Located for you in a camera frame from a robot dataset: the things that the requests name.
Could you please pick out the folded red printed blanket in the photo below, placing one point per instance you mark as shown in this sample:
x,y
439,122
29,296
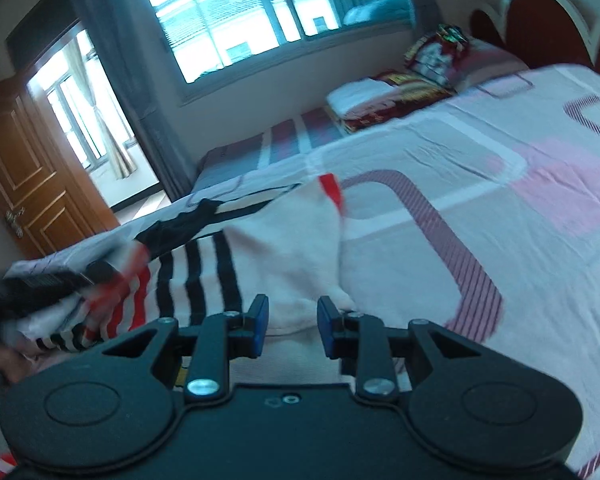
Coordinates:
x,y
410,95

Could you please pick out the pink pillow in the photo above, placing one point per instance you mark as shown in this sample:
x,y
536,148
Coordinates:
x,y
495,62

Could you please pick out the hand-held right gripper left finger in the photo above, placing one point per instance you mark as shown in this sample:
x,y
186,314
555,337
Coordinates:
x,y
260,327

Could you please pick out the red and white headboard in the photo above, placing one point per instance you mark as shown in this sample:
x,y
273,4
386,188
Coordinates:
x,y
540,20

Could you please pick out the beige curtain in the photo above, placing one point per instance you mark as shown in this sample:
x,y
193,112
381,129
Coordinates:
x,y
107,130

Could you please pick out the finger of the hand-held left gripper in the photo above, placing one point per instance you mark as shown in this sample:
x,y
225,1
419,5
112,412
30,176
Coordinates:
x,y
97,272

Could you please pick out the red printed pillow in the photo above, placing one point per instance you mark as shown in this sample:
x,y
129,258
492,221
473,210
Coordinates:
x,y
435,57

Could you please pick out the person's left hand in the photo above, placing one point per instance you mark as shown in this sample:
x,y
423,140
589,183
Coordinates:
x,y
2,360

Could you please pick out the wooden door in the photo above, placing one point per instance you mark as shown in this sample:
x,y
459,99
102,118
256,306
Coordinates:
x,y
35,170

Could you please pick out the large window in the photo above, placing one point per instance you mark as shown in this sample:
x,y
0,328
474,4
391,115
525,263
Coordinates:
x,y
240,15

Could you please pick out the grey striped bed sheet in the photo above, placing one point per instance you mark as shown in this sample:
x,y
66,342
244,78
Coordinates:
x,y
240,160

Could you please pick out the folded white towel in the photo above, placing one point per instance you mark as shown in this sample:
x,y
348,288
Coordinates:
x,y
355,96

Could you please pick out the balcony window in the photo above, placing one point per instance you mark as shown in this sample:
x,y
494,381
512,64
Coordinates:
x,y
70,115

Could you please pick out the grey curtain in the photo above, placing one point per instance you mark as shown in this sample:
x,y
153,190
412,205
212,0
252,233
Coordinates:
x,y
125,85

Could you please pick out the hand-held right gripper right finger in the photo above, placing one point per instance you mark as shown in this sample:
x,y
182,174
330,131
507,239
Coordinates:
x,y
325,327

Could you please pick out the white striped small shirt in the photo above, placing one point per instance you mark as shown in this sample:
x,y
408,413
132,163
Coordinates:
x,y
280,240

